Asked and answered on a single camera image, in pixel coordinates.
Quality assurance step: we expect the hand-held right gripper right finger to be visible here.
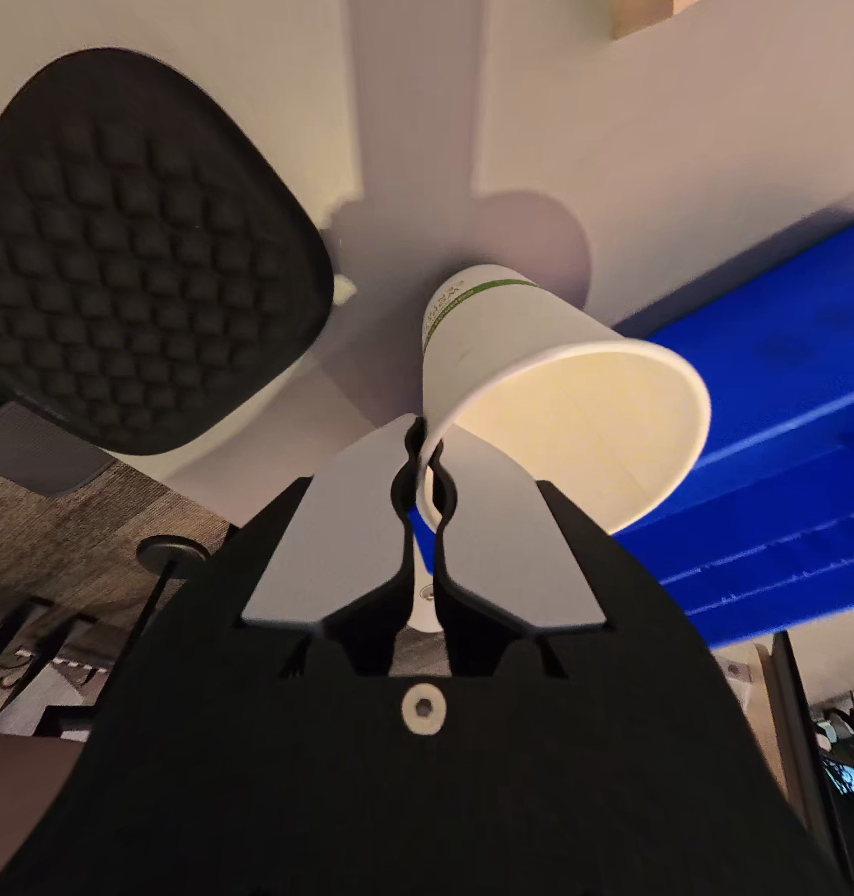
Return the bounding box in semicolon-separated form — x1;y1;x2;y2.
427;426;607;678

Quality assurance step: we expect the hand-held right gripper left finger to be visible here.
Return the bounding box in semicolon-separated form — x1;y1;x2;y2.
240;413;428;678

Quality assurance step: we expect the white green-striped paper cup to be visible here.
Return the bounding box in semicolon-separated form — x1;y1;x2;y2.
418;262;712;536

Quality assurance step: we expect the blue plastic bin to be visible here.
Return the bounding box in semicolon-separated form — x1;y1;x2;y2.
407;213;854;648

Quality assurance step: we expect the wooden cube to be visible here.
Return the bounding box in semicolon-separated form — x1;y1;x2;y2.
612;0;688;41

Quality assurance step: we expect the black floor stand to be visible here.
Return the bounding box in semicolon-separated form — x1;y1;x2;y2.
136;535;211;631

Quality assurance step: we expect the grey fabric panel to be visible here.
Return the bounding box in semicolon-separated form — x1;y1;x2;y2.
0;402;118;499

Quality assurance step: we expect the black padded wrist rest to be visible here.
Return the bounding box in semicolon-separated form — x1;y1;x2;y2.
0;48;335;456

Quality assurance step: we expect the dark upright panel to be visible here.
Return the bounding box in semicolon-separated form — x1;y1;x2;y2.
756;630;844;896

